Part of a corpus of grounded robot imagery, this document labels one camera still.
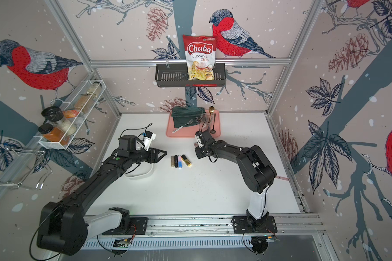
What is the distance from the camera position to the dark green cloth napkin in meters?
1.16

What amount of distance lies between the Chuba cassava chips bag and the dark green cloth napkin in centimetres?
35

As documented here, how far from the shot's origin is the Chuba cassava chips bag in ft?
2.73
